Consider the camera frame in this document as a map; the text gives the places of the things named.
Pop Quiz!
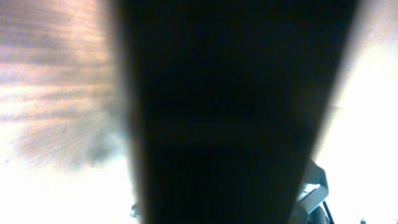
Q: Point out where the Galaxy smartphone with bronze screen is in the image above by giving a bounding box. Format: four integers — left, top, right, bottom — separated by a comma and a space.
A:
109, 1, 359, 224

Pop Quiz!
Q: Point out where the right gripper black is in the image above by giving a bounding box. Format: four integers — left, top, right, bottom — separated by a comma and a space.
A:
289, 159, 330, 224

